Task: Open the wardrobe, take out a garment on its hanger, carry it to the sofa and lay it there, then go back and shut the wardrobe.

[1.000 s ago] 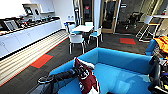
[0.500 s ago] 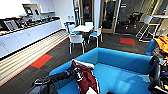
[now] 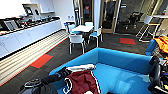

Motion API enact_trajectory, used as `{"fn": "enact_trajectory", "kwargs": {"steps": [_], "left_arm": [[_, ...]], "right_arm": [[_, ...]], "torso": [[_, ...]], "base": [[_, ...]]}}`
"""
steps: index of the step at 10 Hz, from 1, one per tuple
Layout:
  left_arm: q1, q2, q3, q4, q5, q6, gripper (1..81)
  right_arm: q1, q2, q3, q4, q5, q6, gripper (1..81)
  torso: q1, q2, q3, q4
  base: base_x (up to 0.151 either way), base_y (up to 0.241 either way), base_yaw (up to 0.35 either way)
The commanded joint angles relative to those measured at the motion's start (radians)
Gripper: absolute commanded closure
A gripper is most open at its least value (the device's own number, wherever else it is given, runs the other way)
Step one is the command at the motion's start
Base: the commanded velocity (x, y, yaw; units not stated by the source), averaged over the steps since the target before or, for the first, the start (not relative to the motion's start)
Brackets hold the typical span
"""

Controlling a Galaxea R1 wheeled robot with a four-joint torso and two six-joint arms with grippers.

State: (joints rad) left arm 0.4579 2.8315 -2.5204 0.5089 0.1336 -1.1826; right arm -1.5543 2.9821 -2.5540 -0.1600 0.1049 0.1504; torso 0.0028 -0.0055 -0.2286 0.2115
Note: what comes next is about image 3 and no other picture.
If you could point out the red and white jacket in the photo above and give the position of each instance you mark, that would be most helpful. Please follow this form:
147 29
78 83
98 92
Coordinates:
83 83

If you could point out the white rectangular table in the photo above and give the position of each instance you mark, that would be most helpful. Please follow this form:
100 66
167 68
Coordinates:
82 29

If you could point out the white kitchen counter cabinets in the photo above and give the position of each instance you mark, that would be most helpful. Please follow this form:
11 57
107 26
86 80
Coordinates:
26 38

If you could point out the blue sofa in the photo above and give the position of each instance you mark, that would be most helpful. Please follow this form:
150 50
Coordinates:
116 73

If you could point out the wood framed glass door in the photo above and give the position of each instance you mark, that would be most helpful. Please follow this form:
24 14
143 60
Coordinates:
87 11
108 16

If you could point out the white upper kitchen cabinet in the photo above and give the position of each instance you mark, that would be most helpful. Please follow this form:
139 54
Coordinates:
45 6

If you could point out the dark counter appliance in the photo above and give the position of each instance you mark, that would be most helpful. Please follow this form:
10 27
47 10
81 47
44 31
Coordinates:
10 25

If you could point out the blue armchair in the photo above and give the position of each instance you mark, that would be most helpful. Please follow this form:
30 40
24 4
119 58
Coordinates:
150 48

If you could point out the black office chair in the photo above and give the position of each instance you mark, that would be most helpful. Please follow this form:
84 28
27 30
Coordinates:
135 18

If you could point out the white bar stool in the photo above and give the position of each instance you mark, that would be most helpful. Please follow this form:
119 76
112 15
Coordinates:
146 20

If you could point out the orange garment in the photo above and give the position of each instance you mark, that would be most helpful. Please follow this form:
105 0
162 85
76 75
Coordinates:
162 43

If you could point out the high white table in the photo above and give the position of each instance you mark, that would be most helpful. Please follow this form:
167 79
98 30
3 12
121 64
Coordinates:
161 16

